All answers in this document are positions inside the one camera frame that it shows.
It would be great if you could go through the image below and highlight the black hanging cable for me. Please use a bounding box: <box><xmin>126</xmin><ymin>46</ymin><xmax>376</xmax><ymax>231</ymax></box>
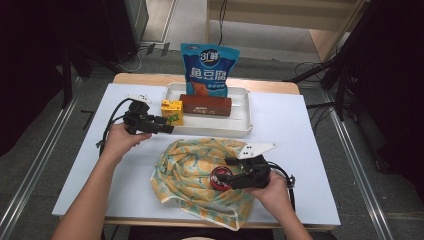
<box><xmin>214</xmin><ymin>0</ymin><xmax>230</xmax><ymax>47</ymax></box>

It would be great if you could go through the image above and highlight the yellow carton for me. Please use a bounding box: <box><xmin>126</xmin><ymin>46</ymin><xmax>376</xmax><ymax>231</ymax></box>
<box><xmin>160</xmin><ymin>99</ymin><xmax>185</xmax><ymax>127</ymax></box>

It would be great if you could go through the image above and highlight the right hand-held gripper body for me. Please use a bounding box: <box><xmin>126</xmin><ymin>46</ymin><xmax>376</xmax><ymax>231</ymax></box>
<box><xmin>232</xmin><ymin>142</ymin><xmax>278</xmax><ymax>192</ymax></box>

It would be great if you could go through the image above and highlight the metal floor rail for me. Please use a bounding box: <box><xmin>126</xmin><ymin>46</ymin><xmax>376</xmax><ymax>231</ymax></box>
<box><xmin>0</xmin><ymin>78</ymin><xmax>83</xmax><ymax>240</ymax></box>
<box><xmin>324</xmin><ymin>89</ymin><xmax>395</xmax><ymax>240</ymax></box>

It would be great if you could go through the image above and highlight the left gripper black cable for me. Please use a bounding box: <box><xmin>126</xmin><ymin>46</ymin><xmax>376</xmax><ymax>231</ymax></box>
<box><xmin>95</xmin><ymin>97</ymin><xmax>135</xmax><ymax>158</ymax></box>

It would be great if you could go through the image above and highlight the wooden table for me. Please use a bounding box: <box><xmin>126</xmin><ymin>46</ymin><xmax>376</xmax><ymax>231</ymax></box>
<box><xmin>94</xmin><ymin>73</ymin><xmax>316</xmax><ymax>231</ymax></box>

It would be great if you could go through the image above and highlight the person's dark clothing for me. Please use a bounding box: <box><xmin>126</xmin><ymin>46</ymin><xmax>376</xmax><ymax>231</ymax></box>
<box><xmin>125</xmin><ymin>226</ymin><xmax>278</xmax><ymax>240</ymax></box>

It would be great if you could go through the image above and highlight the orange and teal cloth bag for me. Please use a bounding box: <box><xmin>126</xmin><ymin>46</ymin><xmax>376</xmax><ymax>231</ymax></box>
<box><xmin>149</xmin><ymin>137</ymin><xmax>268</xmax><ymax>232</ymax></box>

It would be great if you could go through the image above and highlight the white table cover sheet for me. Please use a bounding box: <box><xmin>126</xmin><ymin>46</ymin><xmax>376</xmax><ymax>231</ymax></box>
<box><xmin>51</xmin><ymin>83</ymin><xmax>342</xmax><ymax>228</ymax></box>

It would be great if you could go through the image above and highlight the white floor cable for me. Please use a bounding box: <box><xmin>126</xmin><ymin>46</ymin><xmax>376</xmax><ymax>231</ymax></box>
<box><xmin>124</xmin><ymin>46</ymin><xmax>148</xmax><ymax>74</ymax></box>

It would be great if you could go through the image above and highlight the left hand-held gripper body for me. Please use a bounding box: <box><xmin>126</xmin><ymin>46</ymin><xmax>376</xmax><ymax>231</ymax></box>
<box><xmin>123</xmin><ymin>94</ymin><xmax>156</xmax><ymax>136</ymax></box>

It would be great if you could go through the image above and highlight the white plastic tray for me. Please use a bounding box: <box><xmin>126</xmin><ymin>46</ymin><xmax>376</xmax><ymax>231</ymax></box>
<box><xmin>165</xmin><ymin>82</ymin><xmax>254</xmax><ymax>138</ymax></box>

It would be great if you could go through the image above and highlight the blue snack pouch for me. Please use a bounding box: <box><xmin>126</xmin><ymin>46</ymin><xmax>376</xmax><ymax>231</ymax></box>
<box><xmin>180</xmin><ymin>43</ymin><xmax>241</xmax><ymax>99</ymax></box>

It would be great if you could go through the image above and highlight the person's right hand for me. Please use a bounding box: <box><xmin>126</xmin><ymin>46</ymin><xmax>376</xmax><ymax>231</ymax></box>
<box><xmin>244</xmin><ymin>170</ymin><xmax>295</xmax><ymax>215</ymax></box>

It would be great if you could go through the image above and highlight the brown oblong box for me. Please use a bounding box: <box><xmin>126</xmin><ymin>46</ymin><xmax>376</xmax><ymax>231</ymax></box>
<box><xmin>179</xmin><ymin>93</ymin><xmax>233</xmax><ymax>118</ymax></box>

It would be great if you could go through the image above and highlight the black cabinet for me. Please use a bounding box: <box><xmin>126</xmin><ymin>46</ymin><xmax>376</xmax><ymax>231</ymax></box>
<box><xmin>102</xmin><ymin>0</ymin><xmax>150</xmax><ymax>64</ymax></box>

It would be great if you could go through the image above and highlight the person's left hand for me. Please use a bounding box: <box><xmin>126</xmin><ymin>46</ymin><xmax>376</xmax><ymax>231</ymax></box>
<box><xmin>103</xmin><ymin>121</ymin><xmax>153</xmax><ymax>165</ymax></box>

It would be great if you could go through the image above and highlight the pale wooden shelf unit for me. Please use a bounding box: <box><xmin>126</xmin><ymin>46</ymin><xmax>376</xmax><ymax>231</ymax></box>
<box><xmin>204</xmin><ymin>0</ymin><xmax>372</xmax><ymax>63</ymax></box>

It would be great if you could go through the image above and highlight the red round tin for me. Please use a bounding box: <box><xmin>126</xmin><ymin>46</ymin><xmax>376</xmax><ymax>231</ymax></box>
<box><xmin>209</xmin><ymin>166</ymin><xmax>235</xmax><ymax>193</ymax></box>

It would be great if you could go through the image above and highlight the black metal stand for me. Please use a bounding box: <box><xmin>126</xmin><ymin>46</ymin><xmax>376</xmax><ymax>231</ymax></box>
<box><xmin>282</xmin><ymin>54</ymin><xmax>349</xmax><ymax>122</ymax></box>
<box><xmin>60</xmin><ymin>46</ymin><xmax>75</xmax><ymax>109</ymax></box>

